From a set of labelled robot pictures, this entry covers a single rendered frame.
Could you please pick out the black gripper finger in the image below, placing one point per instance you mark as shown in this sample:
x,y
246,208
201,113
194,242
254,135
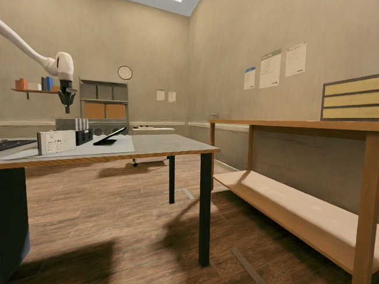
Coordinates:
x,y
70,101
64,100

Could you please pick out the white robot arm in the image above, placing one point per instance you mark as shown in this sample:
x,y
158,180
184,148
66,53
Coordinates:
x,y
62,66

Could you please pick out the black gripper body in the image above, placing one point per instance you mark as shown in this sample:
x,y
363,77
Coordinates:
x,y
64,84

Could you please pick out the white hard drive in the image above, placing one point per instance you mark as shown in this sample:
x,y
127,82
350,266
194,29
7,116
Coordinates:
x,y
55,142

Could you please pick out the grey flat mat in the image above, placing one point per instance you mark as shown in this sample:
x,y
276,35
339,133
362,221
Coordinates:
x,y
115,144

